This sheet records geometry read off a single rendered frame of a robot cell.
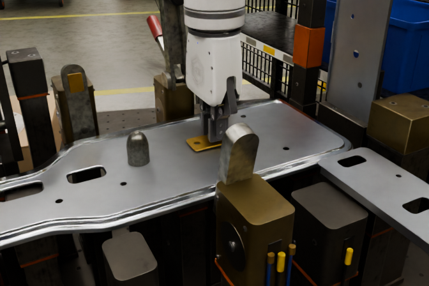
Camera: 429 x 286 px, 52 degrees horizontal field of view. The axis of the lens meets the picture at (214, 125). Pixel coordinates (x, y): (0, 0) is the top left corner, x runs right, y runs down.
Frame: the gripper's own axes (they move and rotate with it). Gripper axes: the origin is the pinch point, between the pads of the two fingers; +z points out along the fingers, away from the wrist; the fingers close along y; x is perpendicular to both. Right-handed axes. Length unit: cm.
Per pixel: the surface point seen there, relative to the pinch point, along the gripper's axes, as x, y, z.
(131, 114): 9, -78, 33
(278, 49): 32.4, -29.2, 0.3
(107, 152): -16.1, -4.4, 3.0
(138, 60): 91, -335, 103
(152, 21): -0.6, -24.4, -11.1
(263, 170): 2.4, 10.5, 3.1
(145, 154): -11.9, 1.5, 1.4
